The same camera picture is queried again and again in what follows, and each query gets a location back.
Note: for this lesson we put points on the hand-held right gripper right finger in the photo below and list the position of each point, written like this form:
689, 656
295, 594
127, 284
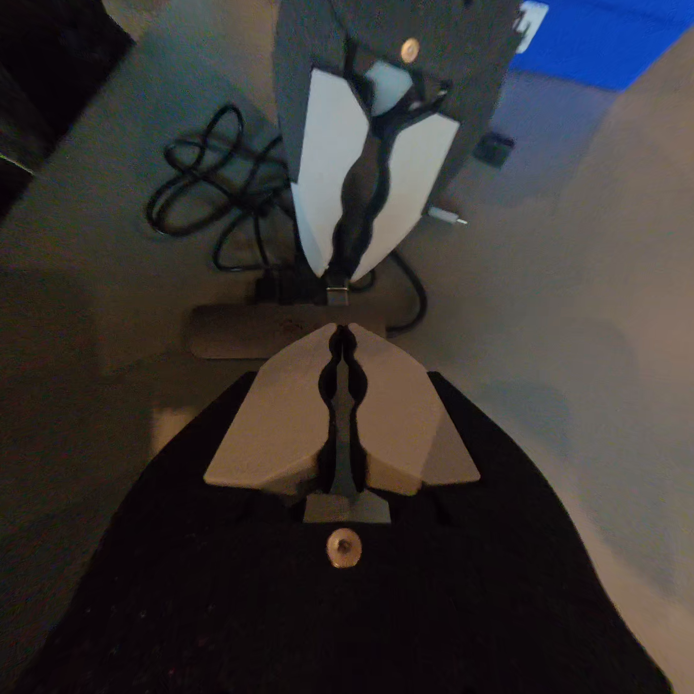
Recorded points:
418, 428

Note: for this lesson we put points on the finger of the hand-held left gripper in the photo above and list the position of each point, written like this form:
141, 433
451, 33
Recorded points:
323, 152
418, 163

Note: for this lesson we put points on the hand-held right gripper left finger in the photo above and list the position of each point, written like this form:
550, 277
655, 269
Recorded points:
271, 428

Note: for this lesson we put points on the grey slim usb hub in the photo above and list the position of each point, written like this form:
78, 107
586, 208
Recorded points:
239, 331

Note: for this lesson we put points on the blue plastic bin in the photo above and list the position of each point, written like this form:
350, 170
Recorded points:
607, 43

